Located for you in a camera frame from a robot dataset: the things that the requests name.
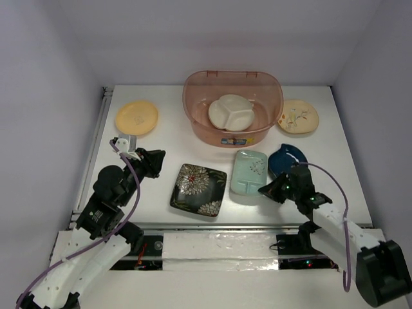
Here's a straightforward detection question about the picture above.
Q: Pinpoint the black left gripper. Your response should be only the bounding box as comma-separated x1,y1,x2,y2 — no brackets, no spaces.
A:
119,146,166,205

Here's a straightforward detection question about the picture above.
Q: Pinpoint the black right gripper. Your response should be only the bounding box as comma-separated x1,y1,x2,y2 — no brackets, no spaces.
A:
257,171,299,203

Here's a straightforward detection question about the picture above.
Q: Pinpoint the dark blue leaf plate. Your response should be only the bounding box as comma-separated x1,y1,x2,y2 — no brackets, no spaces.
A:
268,144,308,180

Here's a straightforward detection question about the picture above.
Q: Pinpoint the light green rectangular plate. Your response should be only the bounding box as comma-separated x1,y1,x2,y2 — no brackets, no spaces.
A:
230,150,268,196

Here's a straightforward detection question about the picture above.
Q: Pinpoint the yellow round plastic plate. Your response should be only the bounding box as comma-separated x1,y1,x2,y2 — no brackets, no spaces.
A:
115,100,159,136

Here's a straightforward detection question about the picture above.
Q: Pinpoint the cream bird pattern plate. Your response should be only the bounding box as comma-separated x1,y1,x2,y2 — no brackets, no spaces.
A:
277,100,319,134

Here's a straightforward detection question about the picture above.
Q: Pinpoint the white divided round plate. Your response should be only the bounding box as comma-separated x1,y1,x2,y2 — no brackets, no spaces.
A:
208,94,255,132

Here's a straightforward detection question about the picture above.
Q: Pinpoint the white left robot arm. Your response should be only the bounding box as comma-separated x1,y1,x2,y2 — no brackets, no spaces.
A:
16,147,166,308

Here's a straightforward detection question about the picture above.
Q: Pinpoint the pink translucent plastic bin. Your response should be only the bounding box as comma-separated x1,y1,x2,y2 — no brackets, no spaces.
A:
182,71,284,148

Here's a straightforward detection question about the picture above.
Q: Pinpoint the black floral square plate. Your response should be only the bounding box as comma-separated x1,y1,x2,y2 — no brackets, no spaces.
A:
170,164,227,218

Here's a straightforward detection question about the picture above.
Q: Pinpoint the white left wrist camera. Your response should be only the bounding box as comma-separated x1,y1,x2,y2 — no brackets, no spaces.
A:
110,133,138,160

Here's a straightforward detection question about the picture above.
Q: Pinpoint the aluminium rail frame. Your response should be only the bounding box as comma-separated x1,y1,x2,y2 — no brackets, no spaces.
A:
75,86,372,229

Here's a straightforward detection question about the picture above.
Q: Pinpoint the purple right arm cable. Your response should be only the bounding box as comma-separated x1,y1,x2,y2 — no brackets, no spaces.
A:
301,162,352,293

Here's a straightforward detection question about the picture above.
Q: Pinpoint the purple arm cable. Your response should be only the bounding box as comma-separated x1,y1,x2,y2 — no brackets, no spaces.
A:
301,162,352,293
15,137,142,308

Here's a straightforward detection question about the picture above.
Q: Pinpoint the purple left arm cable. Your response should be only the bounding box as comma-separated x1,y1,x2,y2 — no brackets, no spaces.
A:
15,137,142,308

